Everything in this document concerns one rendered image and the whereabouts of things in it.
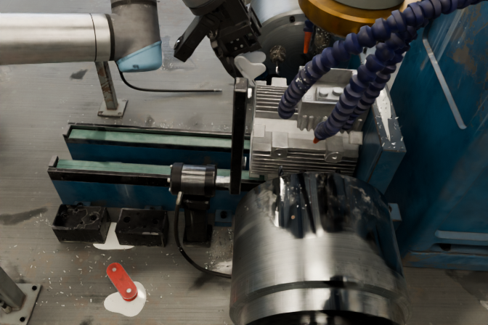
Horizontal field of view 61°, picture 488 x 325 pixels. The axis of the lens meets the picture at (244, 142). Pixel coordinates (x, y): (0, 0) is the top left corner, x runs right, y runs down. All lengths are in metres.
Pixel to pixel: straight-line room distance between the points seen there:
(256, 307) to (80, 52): 0.45
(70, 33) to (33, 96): 0.66
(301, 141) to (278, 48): 0.27
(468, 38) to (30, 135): 1.02
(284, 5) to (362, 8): 0.37
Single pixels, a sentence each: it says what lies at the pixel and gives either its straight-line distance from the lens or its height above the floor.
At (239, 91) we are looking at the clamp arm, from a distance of 0.58.
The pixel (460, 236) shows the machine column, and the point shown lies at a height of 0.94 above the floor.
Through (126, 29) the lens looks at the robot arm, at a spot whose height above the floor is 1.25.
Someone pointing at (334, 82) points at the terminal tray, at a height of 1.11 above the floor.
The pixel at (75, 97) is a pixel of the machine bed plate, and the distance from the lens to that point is 1.30.
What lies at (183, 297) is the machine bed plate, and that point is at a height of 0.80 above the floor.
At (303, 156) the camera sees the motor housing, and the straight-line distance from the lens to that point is 0.78.
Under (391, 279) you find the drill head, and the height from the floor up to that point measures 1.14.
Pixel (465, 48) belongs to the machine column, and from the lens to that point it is 0.77.
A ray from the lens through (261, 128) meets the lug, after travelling 0.75.
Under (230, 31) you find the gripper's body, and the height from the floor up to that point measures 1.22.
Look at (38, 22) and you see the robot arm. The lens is 0.70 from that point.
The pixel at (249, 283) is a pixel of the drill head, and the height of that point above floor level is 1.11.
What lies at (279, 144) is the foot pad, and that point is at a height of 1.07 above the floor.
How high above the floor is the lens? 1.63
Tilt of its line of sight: 48 degrees down
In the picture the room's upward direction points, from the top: 4 degrees clockwise
